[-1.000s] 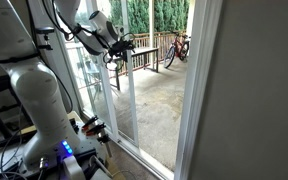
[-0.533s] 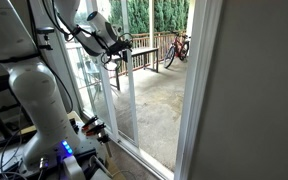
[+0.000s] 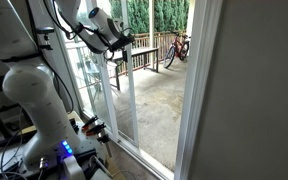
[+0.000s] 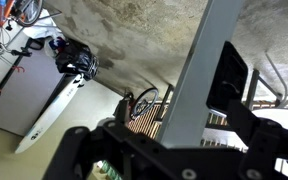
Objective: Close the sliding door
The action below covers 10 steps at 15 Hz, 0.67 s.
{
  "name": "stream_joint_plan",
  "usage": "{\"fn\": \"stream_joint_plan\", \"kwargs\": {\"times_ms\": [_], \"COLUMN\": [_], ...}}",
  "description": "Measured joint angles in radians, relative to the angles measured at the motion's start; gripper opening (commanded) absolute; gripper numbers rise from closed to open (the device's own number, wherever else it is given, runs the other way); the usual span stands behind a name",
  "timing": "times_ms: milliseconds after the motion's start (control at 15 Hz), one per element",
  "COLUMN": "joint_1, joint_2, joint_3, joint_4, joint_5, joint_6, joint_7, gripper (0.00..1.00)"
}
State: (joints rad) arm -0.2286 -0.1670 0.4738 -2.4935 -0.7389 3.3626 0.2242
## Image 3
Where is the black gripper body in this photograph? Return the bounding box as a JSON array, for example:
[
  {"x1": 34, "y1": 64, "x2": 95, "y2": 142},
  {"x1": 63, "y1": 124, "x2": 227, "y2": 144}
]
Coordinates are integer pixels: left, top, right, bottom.
[{"x1": 112, "y1": 32, "x2": 136, "y2": 52}]

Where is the wooden patio bench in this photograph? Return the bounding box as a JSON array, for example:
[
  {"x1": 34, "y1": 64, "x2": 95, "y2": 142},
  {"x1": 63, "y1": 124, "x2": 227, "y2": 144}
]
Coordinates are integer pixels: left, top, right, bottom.
[{"x1": 112, "y1": 46, "x2": 160, "y2": 92}]

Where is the black bar clamp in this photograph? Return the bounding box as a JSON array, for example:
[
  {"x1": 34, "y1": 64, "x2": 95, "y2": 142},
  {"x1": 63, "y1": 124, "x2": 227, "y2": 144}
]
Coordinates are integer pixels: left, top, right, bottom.
[{"x1": 96, "y1": 133, "x2": 113, "y2": 158}]

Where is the green hedge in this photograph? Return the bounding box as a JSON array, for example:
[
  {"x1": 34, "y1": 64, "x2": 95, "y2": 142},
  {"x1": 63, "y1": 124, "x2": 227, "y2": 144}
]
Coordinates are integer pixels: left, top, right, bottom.
[{"x1": 109, "y1": 0, "x2": 192, "y2": 34}]

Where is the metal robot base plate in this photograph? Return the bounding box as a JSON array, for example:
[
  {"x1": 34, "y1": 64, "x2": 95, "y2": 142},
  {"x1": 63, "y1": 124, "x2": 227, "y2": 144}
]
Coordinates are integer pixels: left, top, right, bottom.
[{"x1": 0, "y1": 121, "x2": 109, "y2": 180}]

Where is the sliding screen door white frame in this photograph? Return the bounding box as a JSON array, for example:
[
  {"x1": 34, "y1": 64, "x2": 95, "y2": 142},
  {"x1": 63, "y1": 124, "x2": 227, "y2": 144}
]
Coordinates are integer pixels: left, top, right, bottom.
[{"x1": 118, "y1": 0, "x2": 141, "y2": 148}]

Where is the white patio post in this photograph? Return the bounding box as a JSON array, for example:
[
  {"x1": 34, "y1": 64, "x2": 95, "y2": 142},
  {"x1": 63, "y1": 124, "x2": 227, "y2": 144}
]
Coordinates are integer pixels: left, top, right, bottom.
[{"x1": 148, "y1": 0, "x2": 156, "y2": 48}]

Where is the orange black spring clamp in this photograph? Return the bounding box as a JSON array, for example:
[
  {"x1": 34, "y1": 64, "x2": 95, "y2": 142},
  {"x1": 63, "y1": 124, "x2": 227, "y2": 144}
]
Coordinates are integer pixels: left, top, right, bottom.
[
  {"x1": 85, "y1": 123, "x2": 107, "y2": 137},
  {"x1": 81, "y1": 114, "x2": 99, "y2": 131}
]

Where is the glass sliding door white frame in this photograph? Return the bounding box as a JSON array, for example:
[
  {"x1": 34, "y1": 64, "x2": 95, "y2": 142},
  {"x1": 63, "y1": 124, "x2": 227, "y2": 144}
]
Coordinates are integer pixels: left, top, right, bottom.
[{"x1": 55, "y1": 0, "x2": 120, "y2": 141}]

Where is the black screen door handle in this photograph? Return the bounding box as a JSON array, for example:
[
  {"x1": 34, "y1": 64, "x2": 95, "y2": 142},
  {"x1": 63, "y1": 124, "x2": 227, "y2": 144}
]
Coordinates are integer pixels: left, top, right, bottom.
[{"x1": 121, "y1": 49, "x2": 129, "y2": 63}]

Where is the white door frame with track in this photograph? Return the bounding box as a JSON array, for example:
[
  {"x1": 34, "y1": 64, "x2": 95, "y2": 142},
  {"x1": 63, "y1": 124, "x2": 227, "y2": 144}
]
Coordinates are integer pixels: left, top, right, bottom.
[{"x1": 27, "y1": 0, "x2": 225, "y2": 180}]

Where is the red bicycle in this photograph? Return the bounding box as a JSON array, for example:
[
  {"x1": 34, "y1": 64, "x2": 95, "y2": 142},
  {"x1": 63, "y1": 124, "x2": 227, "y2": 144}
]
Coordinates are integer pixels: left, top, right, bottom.
[{"x1": 163, "y1": 30, "x2": 192, "y2": 69}]

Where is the wooden patio railing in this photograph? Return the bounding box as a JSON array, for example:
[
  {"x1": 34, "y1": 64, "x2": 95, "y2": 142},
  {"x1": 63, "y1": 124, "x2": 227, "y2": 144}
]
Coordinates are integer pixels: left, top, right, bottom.
[{"x1": 65, "y1": 29, "x2": 189, "y2": 88}]

